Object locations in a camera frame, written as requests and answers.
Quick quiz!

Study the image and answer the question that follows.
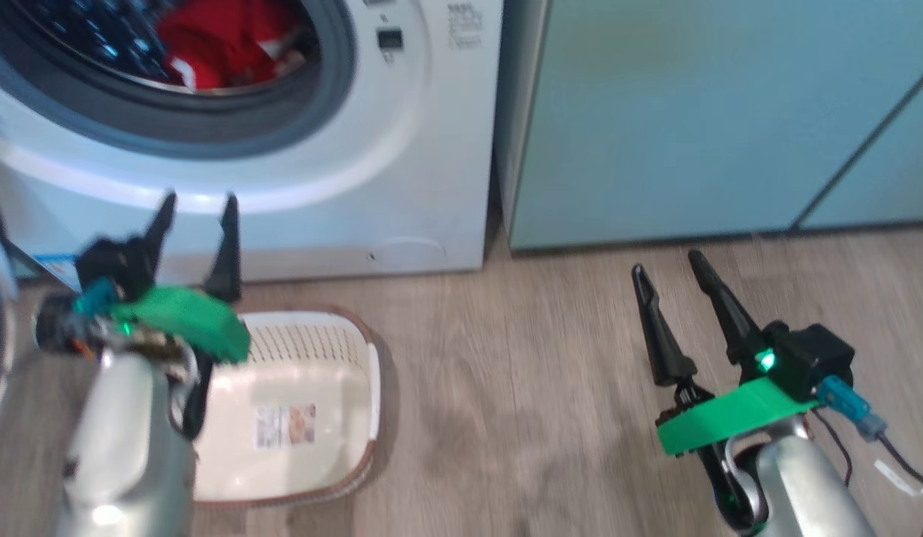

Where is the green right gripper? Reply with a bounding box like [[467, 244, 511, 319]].
[[631, 250, 822, 458]]

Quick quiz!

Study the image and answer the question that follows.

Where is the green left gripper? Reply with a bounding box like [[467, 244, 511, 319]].
[[33, 190, 252, 365]]

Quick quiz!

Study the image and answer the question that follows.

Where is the red and white garment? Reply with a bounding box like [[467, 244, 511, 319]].
[[156, 0, 317, 92]]

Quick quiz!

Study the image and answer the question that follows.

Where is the cream perforated laundry basket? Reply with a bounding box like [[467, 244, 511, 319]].
[[184, 306, 382, 509]]

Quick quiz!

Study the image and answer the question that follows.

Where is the grey rubber door seal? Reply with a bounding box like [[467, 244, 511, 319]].
[[0, 0, 358, 161]]

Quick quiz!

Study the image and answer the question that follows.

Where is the white front-load washing machine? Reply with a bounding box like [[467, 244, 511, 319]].
[[0, 0, 505, 286]]

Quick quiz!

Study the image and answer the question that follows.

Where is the pale teal cabinet door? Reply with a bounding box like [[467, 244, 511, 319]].
[[793, 67, 923, 230]]

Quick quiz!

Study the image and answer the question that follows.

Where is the blue energy label sticker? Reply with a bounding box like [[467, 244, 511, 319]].
[[14, 254, 82, 292]]

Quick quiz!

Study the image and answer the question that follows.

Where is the light teal cabinet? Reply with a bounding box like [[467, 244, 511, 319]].
[[495, 0, 923, 253]]

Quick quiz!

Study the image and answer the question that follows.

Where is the steel perforated washer drum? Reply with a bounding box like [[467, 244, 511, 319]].
[[7, 0, 317, 94]]

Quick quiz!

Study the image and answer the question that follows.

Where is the right arm cable blue plug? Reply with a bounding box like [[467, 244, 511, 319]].
[[804, 375, 923, 537]]

